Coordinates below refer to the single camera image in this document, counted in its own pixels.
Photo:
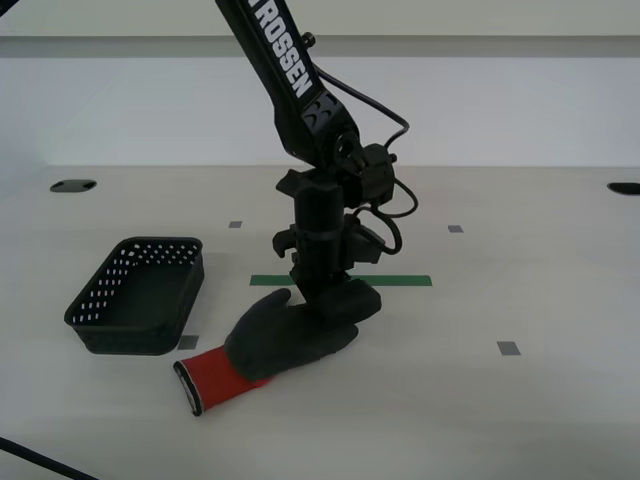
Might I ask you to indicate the small grey tape marker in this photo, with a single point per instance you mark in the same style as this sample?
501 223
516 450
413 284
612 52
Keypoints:
235 224
455 229
508 348
188 342

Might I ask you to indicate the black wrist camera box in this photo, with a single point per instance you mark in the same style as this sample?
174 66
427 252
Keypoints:
364 240

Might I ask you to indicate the black perforated plastic basket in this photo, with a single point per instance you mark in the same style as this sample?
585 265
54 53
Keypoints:
135 305

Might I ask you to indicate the green tape strip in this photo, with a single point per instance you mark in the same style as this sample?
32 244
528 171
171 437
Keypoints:
400 280

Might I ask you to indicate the black glove with red cuff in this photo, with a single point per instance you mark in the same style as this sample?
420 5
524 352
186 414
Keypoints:
280 340

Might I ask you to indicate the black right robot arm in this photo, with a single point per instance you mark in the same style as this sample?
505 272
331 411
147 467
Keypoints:
292 85

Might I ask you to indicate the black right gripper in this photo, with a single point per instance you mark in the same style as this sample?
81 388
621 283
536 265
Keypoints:
317 255

